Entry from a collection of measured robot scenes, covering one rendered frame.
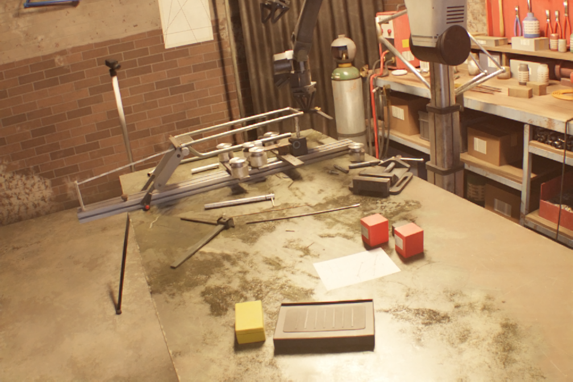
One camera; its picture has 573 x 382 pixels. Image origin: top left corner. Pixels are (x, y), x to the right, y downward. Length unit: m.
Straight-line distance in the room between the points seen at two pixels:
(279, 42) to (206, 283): 3.10
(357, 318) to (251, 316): 0.17
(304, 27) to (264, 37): 2.22
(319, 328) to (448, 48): 1.26
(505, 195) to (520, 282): 1.74
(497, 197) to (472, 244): 1.66
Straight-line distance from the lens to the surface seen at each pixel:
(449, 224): 1.11
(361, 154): 1.51
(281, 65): 1.71
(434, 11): 1.78
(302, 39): 1.66
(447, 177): 1.97
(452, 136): 1.96
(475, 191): 2.93
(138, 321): 2.52
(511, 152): 2.64
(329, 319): 0.80
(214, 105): 4.22
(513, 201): 2.61
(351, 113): 3.30
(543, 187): 2.42
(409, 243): 0.97
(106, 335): 2.50
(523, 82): 2.87
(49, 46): 4.06
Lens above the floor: 1.39
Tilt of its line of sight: 18 degrees down
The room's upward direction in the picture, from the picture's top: 7 degrees counter-clockwise
